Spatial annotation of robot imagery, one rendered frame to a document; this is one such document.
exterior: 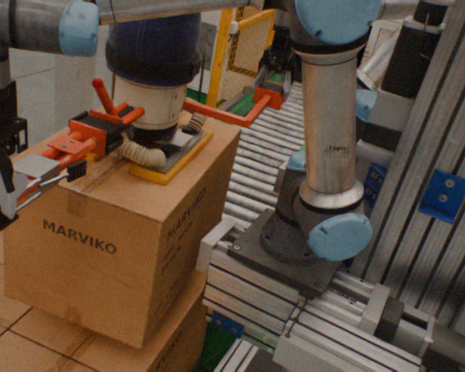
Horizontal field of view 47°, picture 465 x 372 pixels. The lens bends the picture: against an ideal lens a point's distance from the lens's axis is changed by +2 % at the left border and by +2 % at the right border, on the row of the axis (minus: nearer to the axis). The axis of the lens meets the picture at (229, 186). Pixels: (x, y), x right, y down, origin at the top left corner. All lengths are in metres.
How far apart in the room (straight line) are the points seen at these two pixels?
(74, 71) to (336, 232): 2.15
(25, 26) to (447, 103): 0.79
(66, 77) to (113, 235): 1.79
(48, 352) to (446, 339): 1.00
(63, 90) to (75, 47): 2.19
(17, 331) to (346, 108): 1.13
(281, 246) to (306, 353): 0.22
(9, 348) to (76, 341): 0.17
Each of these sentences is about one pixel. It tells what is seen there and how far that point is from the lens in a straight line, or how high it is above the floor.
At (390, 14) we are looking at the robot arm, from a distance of 1.47.
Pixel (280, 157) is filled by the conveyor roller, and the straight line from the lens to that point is 2.77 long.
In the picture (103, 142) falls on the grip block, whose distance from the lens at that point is 1.15.
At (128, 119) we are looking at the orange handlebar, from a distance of 1.26.
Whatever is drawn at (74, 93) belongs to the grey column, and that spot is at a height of 0.62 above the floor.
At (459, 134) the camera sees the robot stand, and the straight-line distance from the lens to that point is 1.17.
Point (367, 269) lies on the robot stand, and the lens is 1.35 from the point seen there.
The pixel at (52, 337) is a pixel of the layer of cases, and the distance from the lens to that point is 1.62.
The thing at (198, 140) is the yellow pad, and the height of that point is 1.09.
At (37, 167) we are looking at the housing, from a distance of 1.02.
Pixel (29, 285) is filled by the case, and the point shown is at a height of 0.74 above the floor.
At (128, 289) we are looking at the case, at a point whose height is 0.85.
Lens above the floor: 1.72
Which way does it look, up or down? 30 degrees down
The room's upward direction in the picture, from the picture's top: 12 degrees clockwise
